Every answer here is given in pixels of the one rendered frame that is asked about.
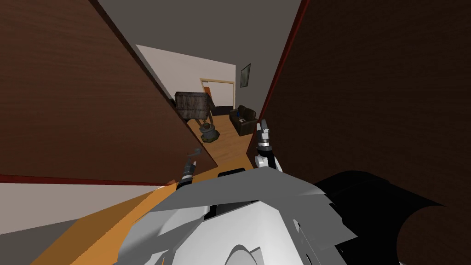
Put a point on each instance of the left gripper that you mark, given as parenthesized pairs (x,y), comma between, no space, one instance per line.
(190,168)

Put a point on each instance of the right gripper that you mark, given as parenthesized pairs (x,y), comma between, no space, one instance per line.
(264,140)

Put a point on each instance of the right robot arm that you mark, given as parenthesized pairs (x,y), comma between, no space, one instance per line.
(368,221)

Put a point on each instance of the dark leather sofa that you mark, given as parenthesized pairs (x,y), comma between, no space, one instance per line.
(243,119)

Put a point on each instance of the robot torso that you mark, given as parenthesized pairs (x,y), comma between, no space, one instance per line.
(235,228)

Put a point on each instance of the brown wooden door leaf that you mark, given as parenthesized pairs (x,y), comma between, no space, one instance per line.
(84,103)

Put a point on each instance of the dark framed wall picture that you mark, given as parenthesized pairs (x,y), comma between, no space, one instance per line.
(245,75)

